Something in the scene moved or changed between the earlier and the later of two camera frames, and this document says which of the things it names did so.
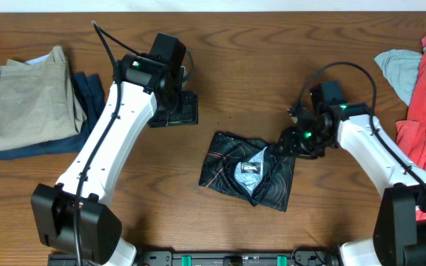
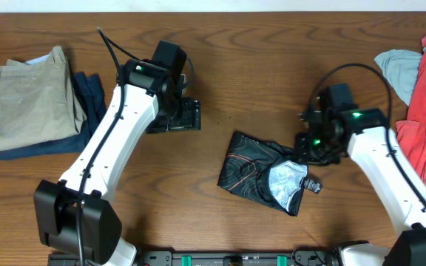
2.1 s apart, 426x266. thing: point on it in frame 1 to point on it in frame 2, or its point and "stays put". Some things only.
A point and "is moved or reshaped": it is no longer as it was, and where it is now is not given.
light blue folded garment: (37, 60) stays put
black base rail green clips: (212, 258) stays put
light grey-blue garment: (400, 68) stays put
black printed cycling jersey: (250, 168) is moved or reshaped
